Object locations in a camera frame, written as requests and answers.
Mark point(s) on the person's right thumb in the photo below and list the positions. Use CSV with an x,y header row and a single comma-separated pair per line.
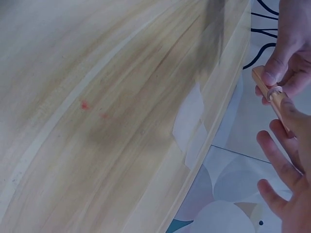
x,y
295,116

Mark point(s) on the person's left hand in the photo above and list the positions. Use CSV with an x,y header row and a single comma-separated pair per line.
x,y
295,36

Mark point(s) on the person's left thumb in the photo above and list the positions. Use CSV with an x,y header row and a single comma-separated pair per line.
x,y
274,69

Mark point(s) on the person's right hand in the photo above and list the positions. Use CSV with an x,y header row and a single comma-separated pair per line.
x,y
302,155

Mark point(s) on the beige wooden square stick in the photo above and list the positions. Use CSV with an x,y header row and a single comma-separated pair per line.
x,y
263,81

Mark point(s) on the white tape patch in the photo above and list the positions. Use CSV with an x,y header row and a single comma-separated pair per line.
x,y
189,114

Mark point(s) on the person's left fingers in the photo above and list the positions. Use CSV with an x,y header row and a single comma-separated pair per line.
x,y
263,95

